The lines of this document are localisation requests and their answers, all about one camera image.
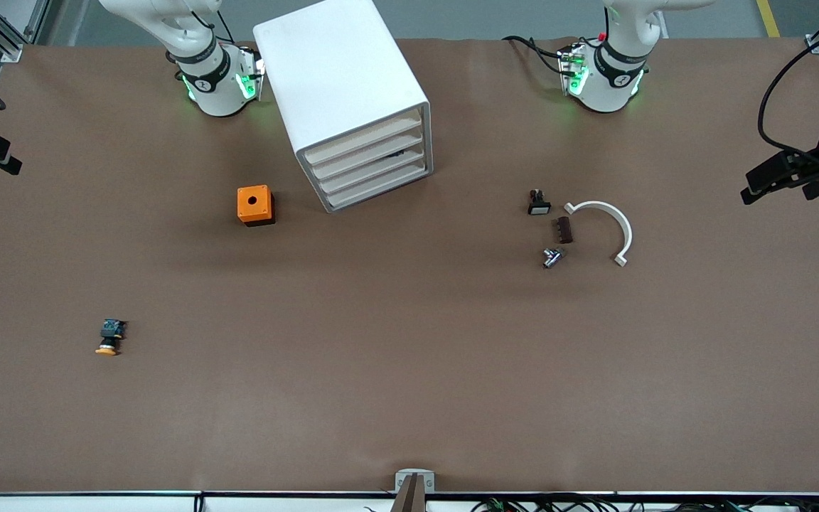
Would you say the white cabinet drawer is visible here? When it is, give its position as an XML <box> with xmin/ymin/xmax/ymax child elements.
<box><xmin>308</xmin><ymin>128</ymin><xmax>430</xmax><ymax>180</ymax></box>

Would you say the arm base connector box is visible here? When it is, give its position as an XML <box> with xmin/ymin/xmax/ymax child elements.
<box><xmin>559</xmin><ymin>43</ymin><xmax>589</xmax><ymax>97</ymax></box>
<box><xmin>237</xmin><ymin>44</ymin><xmax>266</xmax><ymax>102</ymax></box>

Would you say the yellow push button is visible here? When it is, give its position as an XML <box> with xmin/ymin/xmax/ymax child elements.
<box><xmin>95</xmin><ymin>319</ymin><xmax>127</xmax><ymax>356</ymax></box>

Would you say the white drawer cabinet housing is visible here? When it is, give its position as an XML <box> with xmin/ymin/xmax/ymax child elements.
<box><xmin>252</xmin><ymin>0</ymin><xmax>434</xmax><ymax>214</ymax></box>

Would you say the orange box with hole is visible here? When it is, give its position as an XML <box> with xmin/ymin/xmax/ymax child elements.
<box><xmin>237</xmin><ymin>186</ymin><xmax>275</xmax><ymax>227</ymax></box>

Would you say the brown table cover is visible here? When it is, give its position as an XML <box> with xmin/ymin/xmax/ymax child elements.
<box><xmin>0</xmin><ymin>37</ymin><xmax>819</xmax><ymax>495</ymax></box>

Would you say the white curved bracket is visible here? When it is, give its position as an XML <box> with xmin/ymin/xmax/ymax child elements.
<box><xmin>564</xmin><ymin>201</ymin><xmax>633</xmax><ymax>267</ymax></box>

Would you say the black base cable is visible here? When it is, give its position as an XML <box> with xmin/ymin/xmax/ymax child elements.
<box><xmin>502</xmin><ymin>34</ymin><xmax>565</xmax><ymax>75</ymax></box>

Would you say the white table edge rail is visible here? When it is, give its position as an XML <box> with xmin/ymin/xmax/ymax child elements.
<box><xmin>0</xmin><ymin>491</ymin><xmax>819</xmax><ymax>512</ymax></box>

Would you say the grey metal edge bracket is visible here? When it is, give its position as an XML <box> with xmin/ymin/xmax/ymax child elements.
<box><xmin>395</xmin><ymin>469</ymin><xmax>436</xmax><ymax>494</ymax></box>

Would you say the brown vertical post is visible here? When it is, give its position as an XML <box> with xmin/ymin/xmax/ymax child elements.
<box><xmin>390</xmin><ymin>474</ymin><xmax>426</xmax><ymax>512</ymax></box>

